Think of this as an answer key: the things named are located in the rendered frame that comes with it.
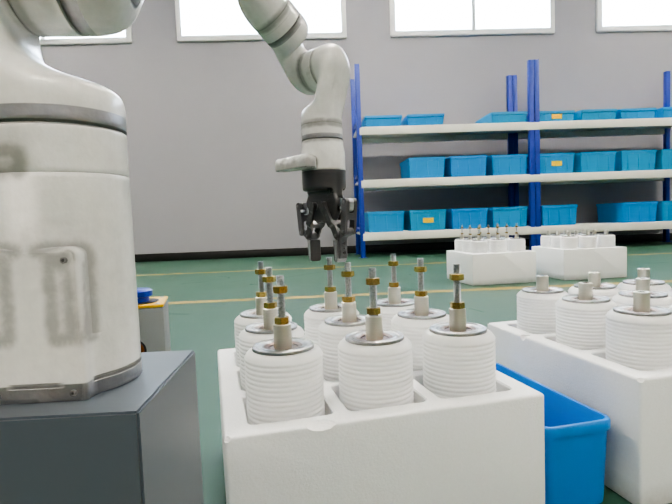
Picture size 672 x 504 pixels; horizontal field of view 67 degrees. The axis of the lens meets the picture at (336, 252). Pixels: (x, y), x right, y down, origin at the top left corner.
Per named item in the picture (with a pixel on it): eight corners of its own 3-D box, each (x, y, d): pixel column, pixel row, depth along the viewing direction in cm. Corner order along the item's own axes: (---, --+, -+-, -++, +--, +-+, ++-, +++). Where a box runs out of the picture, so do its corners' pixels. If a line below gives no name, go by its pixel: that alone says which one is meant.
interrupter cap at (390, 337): (386, 331, 70) (386, 326, 70) (415, 343, 63) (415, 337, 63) (336, 338, 67) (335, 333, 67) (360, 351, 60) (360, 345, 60)
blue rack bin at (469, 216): (439, 228, 567) (438, 209, 566) (472, 227, 569) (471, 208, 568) (452, 229, 517) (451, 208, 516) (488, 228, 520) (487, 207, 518)
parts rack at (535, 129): (709, 243, 526) (711, 54, 514) (359, 258, 512) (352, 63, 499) (667, 241, 590) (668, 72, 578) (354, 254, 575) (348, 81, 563)
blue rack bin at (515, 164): (476, 179, 567) (475, 160, 566) (509, 178, 569) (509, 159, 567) (492, 175, 517) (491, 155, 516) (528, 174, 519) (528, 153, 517)
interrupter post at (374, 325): (378, 337, 66) (377, 312, 66) (387, 341, 64) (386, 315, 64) (362, 340, 65) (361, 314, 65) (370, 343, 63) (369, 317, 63)
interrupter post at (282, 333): (297, 348, 62) (295, 322, 62) (285, 353, 60) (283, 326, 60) (281, 346, 64) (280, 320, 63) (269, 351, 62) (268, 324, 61)
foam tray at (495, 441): (546, 532, 64) (545, 393, 63) (232, 601, 54) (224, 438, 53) (420, 417, 101) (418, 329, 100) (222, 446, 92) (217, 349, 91)
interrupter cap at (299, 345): (325, 345, 63) (325, 340, 63) (288, 361, 57) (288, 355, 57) (278, 340, 67) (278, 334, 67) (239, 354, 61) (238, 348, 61)
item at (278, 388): (342, 481, 64) (337, 342, 63) (297, 521, 56) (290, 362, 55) (283, 464, 70) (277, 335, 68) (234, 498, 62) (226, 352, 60)
